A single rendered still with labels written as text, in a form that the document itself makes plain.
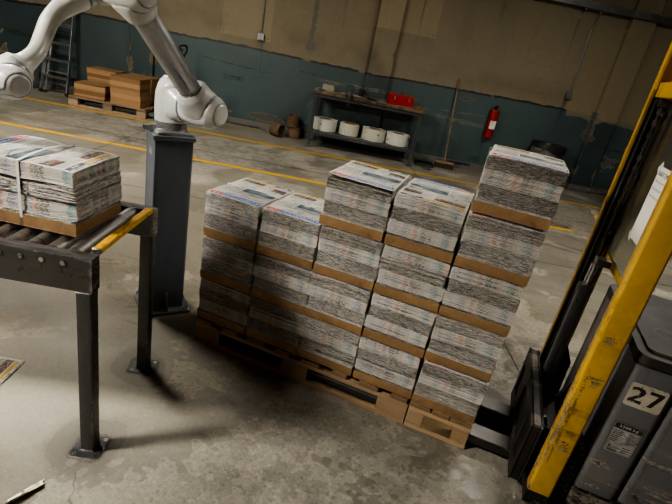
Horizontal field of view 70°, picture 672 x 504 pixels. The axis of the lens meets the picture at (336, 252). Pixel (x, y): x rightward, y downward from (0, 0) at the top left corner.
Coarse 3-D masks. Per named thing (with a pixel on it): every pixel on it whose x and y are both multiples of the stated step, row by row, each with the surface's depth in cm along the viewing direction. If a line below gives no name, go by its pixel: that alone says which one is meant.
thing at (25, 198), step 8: (64, 144) 176; (40, 152) 162; (48, 152) 163; (56, 152) 165; (8, 160) 150; (24, 160) 151; (24, 168) 151; (24, 176) 152; (16, 184) 153; (24, 184) 153; (16, 192) 154; (24, 192) 154; (16, 200) 156; (24, 200) 155; (16, 208) 157; (24, 208) 157
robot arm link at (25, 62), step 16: (64, 0) 168; (80, 0) 171; (48, 16) 163; (64, 16) 169; (48, 32) 159; (32, 48) 152; (48, 48) 158; (0, 64) 143; (16, 64) 146; (32, 64) 151; (0, 80) 142; (16, 80) 143; (32, 80) 153; (0, 96) 146; (16, 96) 146
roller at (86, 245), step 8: (128, 208) 191; (120, 216) 182; (128, 216) 186; (104, 224) 173; (112, 224) 175; (120, 224) 179; (96, 232) 166; (104, 232) 168; (112, 232) 173; (80, 240) 159; (88, 240) 159; (96, 240) 163; (72, 248) 152; (80, 248) 154; (88, 248) 157
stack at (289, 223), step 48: (240, 192) 228; (288, 192) 241; (288, 240) 214; (336, 240) 206; (288, 288) 222; (336, 288) 212; (432, 288) 197; (240, 336) 243; (288, 336) 231; (336, 336) 221
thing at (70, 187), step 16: (32, 160) 152; (48, 160) 155; (64, 160) 158; (80, 160) 161; (96, 160) 164; (112, 160) 171; (32, 176) 151; (48, 176) 151; (64, 176) 150; (80, 176) 154; (96, 176) 163; (112, 176) 173; (32, 192) 154; (48, 192) 153; (64, 192) 152; (80, 192) 155; (96, 192) 164; (112, 192) 175; (32, 208) 156; (48, 208) 155; (64, 208) 155; (80, 208) 157; (96, 208) 166
